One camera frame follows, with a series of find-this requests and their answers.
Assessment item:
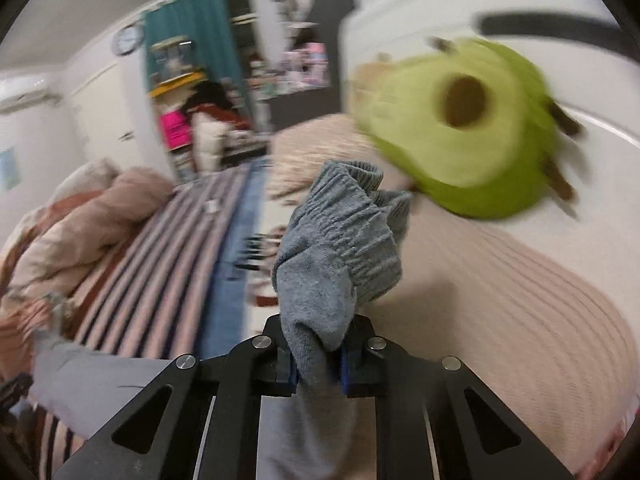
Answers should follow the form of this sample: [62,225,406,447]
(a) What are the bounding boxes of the white air conditioner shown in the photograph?
[0,73,60,114]

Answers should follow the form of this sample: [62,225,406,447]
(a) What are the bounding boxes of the round wall clock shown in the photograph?
[112,23,144,56]

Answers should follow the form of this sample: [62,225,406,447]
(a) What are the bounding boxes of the small blue wall poster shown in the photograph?
[0,148,22,191]

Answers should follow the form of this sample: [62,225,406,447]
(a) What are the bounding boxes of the pink ribbed pillow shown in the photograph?
[267,112,640,476]

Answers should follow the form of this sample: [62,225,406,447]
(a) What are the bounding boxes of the green avocado plush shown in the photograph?
[348,37,582,220]

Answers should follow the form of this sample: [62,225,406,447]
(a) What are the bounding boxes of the white door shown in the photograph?
[70,62,154,169]

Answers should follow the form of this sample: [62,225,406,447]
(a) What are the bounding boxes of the teal curtain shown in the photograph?
[141,0,254,116]

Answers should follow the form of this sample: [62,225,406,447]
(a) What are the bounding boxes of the clothes pile on chair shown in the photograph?
[179,80,268,174]

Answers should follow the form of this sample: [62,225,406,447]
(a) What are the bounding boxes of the striped fleece blanket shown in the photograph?
[30,157,266,479]

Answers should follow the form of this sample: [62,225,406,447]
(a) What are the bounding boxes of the grey-blue pants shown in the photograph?
[29,160,411,479]

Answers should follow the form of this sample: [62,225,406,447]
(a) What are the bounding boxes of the white headboard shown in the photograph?
[340,0,639,316]

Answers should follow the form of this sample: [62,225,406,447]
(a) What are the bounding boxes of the dark bookshelf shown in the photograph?
[267,0,355,131]

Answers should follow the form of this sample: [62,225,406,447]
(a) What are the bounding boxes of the yellow shelf with display case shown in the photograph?
[149,36,206,100]

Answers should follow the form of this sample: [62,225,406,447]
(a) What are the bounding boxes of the plaid pink grey duvet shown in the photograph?
[1,159,175,379]

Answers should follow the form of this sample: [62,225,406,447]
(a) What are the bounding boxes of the pink shopping bag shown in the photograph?
[160,110,192,151]

